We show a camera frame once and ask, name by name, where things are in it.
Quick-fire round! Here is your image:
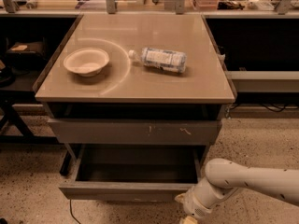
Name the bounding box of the grey drawer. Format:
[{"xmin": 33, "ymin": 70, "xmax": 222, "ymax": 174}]
[
  {"xmin": 60, "ymin": 145, "xmax": 206, "ymax": 202},
  {"xmin": 48, "ymin": 119, "xmax": 221, "ymax": 146}
]

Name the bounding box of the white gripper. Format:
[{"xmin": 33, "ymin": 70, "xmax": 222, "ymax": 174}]
[{"xmin": 175, "ymin": 187, "xmax": 213, "ymax": 224}]

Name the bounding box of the black stand left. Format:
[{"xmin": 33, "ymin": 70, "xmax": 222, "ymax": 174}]
[{"xmin": 0, "ymin": 36, "xmax": 57, "ymax": 144}]

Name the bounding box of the grey drawer cabinet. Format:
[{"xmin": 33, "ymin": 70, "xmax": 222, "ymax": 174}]
[{"xmin": 32, "ymin": 13, "xmax": 237, "ymax": 170}]

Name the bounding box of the clear plastic water bottle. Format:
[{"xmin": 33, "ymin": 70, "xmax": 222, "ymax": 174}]
[{"xmin": 128, "ymin": 48, "xmax": 187, "ymax": 74}]

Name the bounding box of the grey top drawer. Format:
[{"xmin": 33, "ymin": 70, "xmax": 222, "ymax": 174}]
[{"xmin": 48, "ymin": 119, "xmax": 221, "ymax": 146}]

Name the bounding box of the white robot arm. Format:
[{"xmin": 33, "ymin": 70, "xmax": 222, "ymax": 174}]
[{"xmin": 175, "ymin": 159, "xmax": 299, "ymax": 224}]

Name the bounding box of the black cable on floor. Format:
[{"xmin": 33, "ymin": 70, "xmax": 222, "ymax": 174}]
[{"xmin": 68, "ymin": 199, "xmax": 82, "ymax": 224}]

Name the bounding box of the white paper bowl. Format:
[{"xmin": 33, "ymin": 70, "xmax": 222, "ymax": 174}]
[{"xmin": 64, "ymin": 48, "xmax": 110, "ymax": 77}]

